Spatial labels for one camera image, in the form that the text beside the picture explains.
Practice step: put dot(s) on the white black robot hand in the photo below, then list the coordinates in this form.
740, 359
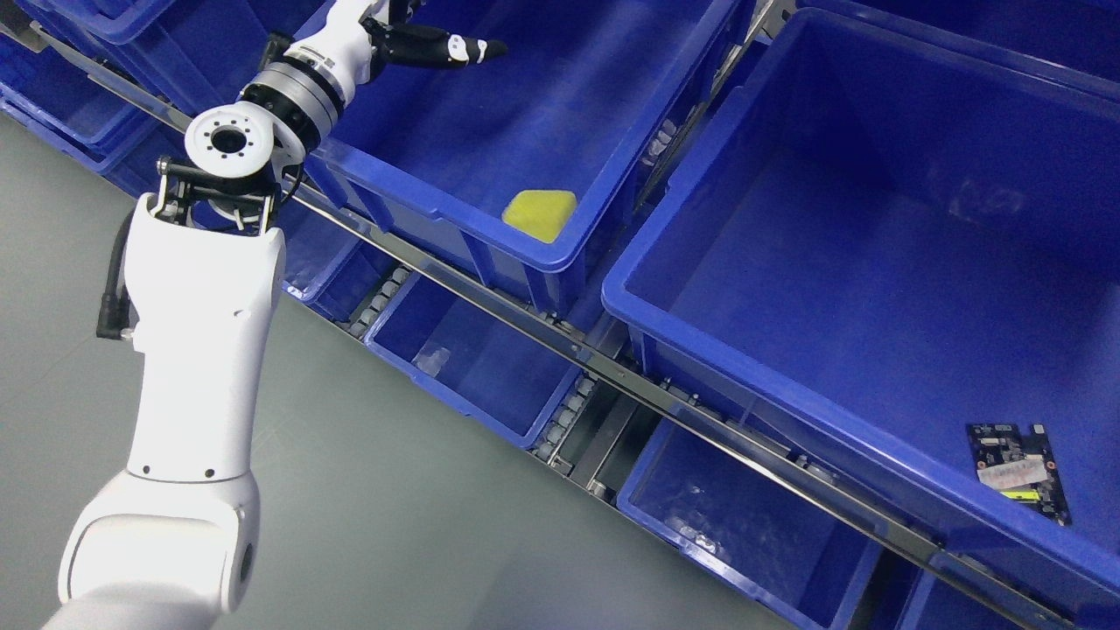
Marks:
402, 44

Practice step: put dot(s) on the yellow foam block with notch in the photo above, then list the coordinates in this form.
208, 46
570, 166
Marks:
541, 214

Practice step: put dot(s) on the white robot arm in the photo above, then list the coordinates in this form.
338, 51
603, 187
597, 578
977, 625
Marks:
170, 542

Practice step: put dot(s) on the steel shelf rack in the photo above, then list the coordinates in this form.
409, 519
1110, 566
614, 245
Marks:
598, 343

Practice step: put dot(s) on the blue plastic bin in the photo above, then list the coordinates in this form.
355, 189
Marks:
901, 222
192, 55
476, 364
435, 155
762, 540

